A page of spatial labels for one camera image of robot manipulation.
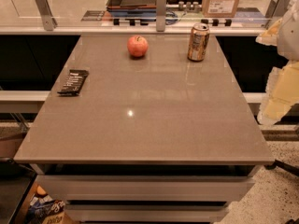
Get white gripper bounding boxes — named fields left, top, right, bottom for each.
left=255, top=1, right=299, bottom=125

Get lower white drawer front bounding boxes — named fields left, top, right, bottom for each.
left=65, top=205, right=228, bottom=223

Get left metal glass bracket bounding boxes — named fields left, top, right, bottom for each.
left=35, top=0, right=57, bottom=31

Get black rxbar chocolate wrapper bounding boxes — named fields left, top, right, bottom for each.
left=58, top=69, right=89, bottom=96

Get upper white drawer front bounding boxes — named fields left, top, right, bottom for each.
left=36, top=175, right=254, bottom=202

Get stacked trays behind glass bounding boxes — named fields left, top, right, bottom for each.
left=106, top=0, right=158, bottom=19

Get gold soda can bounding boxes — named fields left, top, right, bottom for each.
left=188, top=23, right=210, bottom=62

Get cardboard box with label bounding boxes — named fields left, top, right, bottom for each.
left=202, top=0, right=239, bottom=18

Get right metal glass bracket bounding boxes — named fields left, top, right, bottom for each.
left=265, top=0, right=291, bottom=28

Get metal glass bracket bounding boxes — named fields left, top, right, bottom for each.
left=265, top=0, right=291, bottom=28
left=35, top=0, right=57, bottom=31
left=156, top=0, right=166, bottom=32

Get red apple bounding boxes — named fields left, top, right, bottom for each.
left=127, top=35, right=149, bottom=58

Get middle metal glass bracket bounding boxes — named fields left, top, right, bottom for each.
left=156, top=0, right=166, bottom=32

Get white drawer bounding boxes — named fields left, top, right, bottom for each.
left=36, top=175, right=254, bottom=202
left=65, top=205, right=228, bottom=223

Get snack bag on floor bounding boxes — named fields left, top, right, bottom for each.
left=24, top=186, right=65, bottom=224

